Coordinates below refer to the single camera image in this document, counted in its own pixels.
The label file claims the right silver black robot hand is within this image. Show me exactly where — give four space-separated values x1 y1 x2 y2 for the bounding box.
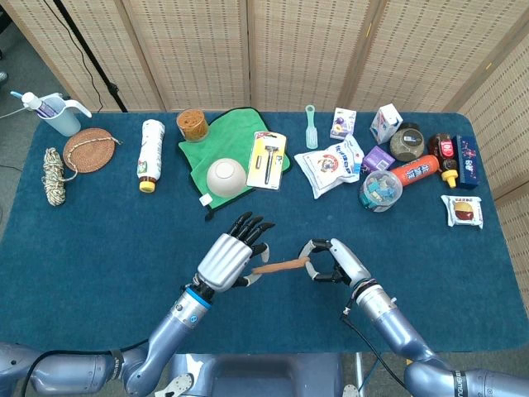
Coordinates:
298 237 375 289

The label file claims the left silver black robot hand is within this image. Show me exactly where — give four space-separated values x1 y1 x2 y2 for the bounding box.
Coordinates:
193 211 277 293

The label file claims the clear tub of binder clips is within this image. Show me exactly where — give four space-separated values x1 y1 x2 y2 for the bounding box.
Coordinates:
358 170 403 213

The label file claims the cream ceramic bowl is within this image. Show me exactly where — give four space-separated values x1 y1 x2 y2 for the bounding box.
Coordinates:
206 157 246 199

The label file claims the white snack bag with logo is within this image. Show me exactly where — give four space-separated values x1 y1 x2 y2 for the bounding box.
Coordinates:
293 146 365 200

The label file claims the blue carpet table cover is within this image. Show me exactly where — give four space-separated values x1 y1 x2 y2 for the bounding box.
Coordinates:
0 110 529 356

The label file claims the small purple box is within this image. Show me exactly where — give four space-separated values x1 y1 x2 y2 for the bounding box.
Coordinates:
361 145 395 174

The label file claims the razor in blister pack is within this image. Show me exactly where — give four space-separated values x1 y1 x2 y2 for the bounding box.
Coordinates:
245 131 288 191

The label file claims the orange-red cylindrical tube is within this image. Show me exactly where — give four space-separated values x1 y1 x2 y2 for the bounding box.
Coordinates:
389 154 440 189

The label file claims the blue-grey robot torso base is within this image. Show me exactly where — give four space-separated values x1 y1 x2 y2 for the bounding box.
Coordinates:
155 353 365 397

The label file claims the white packet with blue text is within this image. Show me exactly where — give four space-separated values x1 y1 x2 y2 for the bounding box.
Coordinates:
332 133 365 166

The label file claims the packaged bun snack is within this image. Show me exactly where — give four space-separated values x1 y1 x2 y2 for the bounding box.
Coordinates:
440 194 484 230

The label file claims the green microfiber cloth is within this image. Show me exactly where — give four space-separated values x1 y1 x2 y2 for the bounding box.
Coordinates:
178 107 293 222

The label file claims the light green plastic brush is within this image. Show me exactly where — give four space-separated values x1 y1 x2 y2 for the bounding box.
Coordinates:
304 104 320 150

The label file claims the white bottle with yellow cap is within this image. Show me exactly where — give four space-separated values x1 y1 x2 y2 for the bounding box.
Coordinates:
136 119 166 194

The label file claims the round glass jar dark lid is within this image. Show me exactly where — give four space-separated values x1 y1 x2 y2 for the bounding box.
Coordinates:
389 122 426 162

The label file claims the small purple-print card package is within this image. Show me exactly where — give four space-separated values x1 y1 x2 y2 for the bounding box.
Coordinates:
329 107 357 141

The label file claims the clear jar of rubber bands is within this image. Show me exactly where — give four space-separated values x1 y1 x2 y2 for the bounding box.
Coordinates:
176 108 209 143

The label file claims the white and blue milk carton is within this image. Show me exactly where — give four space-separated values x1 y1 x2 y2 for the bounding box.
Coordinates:
369 103 404 145

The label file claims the brown honey squeeze bottle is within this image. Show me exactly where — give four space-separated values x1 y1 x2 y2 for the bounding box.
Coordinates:
427 132 460 189

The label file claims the dark blue rectangular box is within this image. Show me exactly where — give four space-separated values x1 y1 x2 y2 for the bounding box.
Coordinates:
451 134 481 190

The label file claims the round woven rattan coaster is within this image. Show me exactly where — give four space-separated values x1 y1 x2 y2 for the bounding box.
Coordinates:
62 127 124 175

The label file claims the white plastic measuring jug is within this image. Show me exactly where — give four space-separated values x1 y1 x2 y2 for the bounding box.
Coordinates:
36 93 93 137

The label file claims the purple toothpaste tube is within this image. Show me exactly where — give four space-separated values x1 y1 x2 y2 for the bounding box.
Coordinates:
21 91 59 119

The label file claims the black tripod stand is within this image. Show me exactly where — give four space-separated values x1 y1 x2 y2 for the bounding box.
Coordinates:
53 0 129 113

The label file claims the black cable with angled plug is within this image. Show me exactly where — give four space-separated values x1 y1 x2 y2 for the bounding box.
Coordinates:
338 308 410 397

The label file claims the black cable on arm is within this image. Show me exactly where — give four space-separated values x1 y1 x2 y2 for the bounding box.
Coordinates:
20 338 150 397

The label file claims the coiled beige rope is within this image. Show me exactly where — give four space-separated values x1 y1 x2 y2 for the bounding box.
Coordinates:
42 147 79 207

